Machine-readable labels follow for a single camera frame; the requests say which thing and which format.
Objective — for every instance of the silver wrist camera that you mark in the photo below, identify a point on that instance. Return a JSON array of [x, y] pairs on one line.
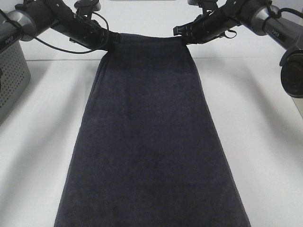
[[86, 7], [206, 5]]

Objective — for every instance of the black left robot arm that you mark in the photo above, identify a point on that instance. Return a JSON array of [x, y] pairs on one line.
[[33, 17]]

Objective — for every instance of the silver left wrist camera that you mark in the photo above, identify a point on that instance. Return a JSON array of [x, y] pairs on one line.
[[86, 7]]

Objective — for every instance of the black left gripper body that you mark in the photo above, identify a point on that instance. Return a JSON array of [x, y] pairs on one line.
[[92, 36]]

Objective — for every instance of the grey perforated plastic basket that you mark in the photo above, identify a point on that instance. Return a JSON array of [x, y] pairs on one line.
[[14, 78]]

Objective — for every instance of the dark navy towel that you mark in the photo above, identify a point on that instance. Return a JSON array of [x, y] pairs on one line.
[[147, 153]]

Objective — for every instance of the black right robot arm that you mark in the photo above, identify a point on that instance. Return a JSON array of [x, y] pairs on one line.
[[262, 18]]

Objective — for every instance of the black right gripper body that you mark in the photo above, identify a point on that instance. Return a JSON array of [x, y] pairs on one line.
[[205, 28]]

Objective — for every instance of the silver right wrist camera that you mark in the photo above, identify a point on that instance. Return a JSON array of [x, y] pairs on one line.
[[206, 5]]

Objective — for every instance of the beige box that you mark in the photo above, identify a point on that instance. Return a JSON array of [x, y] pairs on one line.
[[299, 105]]

